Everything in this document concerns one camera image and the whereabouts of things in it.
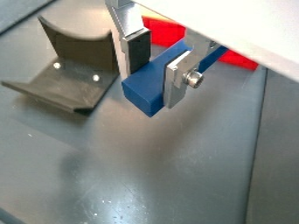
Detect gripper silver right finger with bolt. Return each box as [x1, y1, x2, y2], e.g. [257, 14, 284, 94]
[163, 29, 220, 109]

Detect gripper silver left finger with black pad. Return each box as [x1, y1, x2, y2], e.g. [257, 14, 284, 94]
[105, 0, 151, 75]

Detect blue rectangular block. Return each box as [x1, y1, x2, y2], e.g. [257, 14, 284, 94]
[121, 40, 228, 117]

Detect red foam shape board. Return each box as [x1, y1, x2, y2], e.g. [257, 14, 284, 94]
[143, 16, 257, 70]

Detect black curved fixture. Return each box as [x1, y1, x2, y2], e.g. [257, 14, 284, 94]
[1, 17, 118, 113]

